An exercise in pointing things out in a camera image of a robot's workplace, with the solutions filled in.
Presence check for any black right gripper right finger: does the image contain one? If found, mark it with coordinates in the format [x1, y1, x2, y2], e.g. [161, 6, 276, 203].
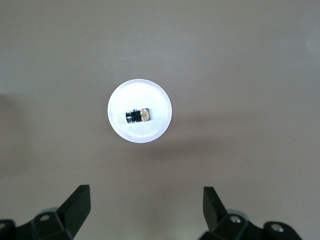
[201, 186, 303, 240]

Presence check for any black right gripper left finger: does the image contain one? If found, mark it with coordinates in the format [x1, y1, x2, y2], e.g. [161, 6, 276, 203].
[0, 184, 91, 240]

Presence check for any orange push button switch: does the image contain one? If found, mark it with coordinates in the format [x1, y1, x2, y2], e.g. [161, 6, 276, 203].
[124, 106, 152, 125]

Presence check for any pink round plate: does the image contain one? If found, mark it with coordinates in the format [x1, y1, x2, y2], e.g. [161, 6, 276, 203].
[107, 78, 173, 144]

